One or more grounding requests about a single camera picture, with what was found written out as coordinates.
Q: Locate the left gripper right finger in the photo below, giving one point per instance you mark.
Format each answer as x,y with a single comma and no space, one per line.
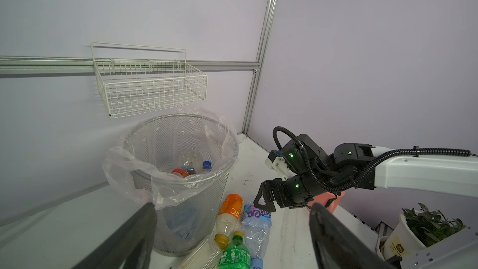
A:
336,247

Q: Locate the green Sprite bottle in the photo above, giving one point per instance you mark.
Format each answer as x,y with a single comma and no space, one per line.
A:
236,254

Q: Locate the clear plastic bin liner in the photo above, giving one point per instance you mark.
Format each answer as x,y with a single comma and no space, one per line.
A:
140,165

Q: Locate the large crushed blue label bottle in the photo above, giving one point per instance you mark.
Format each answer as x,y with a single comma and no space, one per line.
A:
256,225

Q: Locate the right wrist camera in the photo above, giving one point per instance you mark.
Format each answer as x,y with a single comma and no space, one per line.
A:
275,161

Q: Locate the white wire wall basket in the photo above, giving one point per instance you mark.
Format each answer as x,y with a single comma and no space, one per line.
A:
134,79

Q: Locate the pink spray bottle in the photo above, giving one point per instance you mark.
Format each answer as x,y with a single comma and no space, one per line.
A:
329,200

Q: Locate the round red cap bottle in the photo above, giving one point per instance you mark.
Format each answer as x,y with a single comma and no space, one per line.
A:
190,163

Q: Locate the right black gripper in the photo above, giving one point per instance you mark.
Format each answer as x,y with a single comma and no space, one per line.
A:
294,192

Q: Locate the blue cap water bottle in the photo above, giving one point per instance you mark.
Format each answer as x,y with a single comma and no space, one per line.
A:
207,167

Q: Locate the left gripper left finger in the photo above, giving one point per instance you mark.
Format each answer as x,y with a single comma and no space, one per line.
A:
129,247

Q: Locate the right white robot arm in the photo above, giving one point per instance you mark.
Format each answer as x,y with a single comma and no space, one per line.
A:
305,170

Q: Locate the grey mesh waste bin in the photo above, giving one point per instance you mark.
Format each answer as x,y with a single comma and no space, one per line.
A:
181,228

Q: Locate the potted green plant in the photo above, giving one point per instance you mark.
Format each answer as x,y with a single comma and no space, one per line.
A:
417,230

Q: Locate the orange label juice bottle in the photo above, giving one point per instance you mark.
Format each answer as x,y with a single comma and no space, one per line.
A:
227,219

